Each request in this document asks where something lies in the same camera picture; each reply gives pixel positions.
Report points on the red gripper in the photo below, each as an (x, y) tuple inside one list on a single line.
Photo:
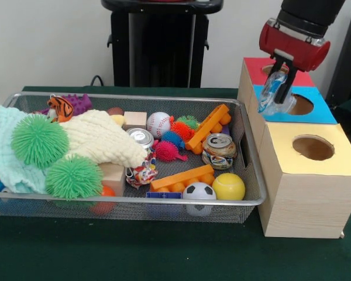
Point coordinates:
[(292, 47)]

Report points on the clear foil packet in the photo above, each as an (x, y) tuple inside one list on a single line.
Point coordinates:
[(269, 99)]

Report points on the cream cloth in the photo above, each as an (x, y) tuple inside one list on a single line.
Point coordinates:
[(105, 137)]

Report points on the green spiky rubber ball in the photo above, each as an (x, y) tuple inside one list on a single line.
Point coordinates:
[(39, 140), (73, 177)]

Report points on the mint green cloth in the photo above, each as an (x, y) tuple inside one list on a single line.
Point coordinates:
[(3, 164)]

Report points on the silver mesh bin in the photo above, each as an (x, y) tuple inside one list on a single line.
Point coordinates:
[(237, 181)]

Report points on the wooden box with three holes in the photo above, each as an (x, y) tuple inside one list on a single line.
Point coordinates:
[(304, 205)]

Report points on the long orange toy piece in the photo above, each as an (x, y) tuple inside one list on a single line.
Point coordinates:
[(207, 127)]

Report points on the crushed printed can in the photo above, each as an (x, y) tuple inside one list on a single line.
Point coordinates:
[(219, 150)]

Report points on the yellow foam ball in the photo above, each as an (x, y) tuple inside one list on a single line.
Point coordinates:
[(228, 186)]

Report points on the small soccer ball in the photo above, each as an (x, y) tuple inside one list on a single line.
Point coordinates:
[(199, 190)]

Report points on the orange toy building block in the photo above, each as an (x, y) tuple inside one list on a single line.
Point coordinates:
[(181, 177)]

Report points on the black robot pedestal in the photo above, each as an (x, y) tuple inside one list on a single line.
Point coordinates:
[(158, 58)]

